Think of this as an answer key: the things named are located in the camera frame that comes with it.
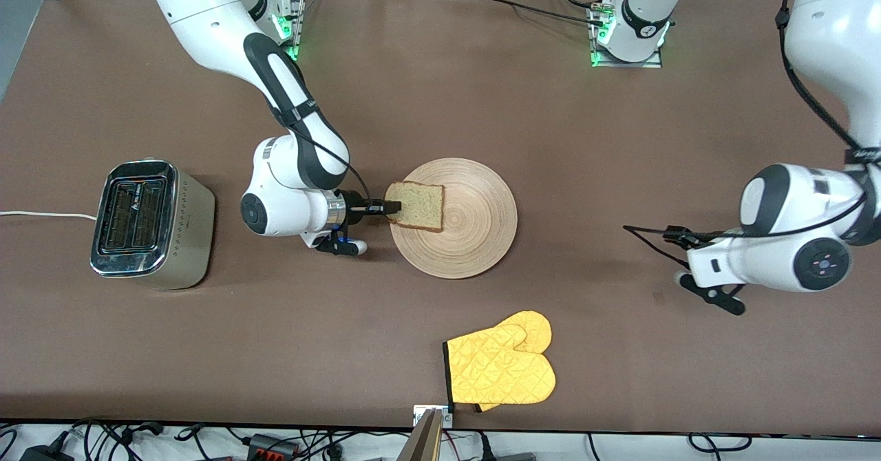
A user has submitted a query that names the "black orange connector block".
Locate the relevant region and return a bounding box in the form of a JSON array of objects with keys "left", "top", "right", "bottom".
[{"left": 246, "top": 433, "right": 301, "bottom": 459}]

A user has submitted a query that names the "black power adapter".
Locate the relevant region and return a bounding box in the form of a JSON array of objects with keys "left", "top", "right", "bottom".
[{"left": 19, "top": 444, "right": 75, "bottom": 461}]

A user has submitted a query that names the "silver two-slot toaster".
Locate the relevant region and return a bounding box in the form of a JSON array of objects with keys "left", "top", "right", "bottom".
[{"left": 89, "top": 160, "right": 216, "bottom": 290}]

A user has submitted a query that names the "thin black table cable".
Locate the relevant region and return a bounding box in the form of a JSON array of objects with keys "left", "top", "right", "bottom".
[{"left": 440, "top": 0, "right": 606, "bottom": 27}]

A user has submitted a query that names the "small metal table bracket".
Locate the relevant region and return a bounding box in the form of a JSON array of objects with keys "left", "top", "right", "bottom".
[{"left": 413, "top": 405, "right": 454, "bottom": 429}]

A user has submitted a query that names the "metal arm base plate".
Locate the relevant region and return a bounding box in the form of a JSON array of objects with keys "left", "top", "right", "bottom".
[
  {"left": 275, "top": 0, "right": 304, "bottom": 61},
  {"left": 591, "top": 0, "right": 663, "bottom": 68}
]

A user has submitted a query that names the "yellow quilted oven mitt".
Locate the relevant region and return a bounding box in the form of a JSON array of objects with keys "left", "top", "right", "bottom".
[{"left": 443, "top": 310, "right": 557, "bottom": 413}]

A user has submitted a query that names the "bread slice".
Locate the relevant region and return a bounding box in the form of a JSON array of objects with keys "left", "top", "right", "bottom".
[{"left": 384, "top": 181, "right": 445, "bottom": 233}]

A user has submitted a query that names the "tan camera mount bar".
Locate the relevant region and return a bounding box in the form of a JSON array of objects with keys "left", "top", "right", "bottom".
[{"left": 396, "top": 409, "right": 443, "bottom": 461}]

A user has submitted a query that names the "white toaster power cable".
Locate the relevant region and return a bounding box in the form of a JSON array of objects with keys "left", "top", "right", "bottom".
[{"left": 0, "top": 210, "right": 97, "bottom": 222}]

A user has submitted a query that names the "round wooden plate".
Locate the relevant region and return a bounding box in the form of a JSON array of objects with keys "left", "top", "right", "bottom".
[{"left": 390, "top": 158, "right": 518, "bottom": 280}]

